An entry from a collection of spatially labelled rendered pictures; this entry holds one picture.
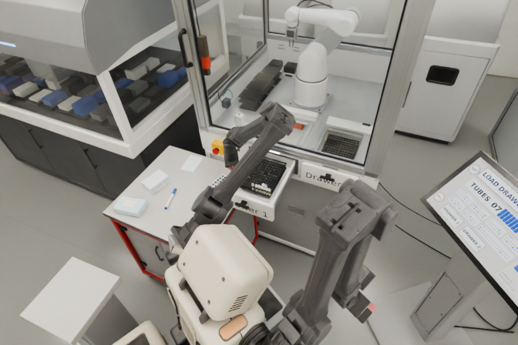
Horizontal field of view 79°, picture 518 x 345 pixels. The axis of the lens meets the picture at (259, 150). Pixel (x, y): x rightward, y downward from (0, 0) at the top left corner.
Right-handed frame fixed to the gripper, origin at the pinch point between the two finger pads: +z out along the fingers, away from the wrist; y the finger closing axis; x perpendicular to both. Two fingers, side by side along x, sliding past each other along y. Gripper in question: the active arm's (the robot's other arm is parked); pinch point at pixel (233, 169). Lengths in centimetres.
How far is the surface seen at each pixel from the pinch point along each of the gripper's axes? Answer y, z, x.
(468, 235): -52, -6, -87
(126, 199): 2, 16, 57
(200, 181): 13.5, 21.6, 19.7
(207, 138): 35.2, 8.9, 13.7
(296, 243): 2, 86, -36
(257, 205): -19.0, 5.6, -9.8
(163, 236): -19.9, 19.7, 37.0
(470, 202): -42, -12, -91
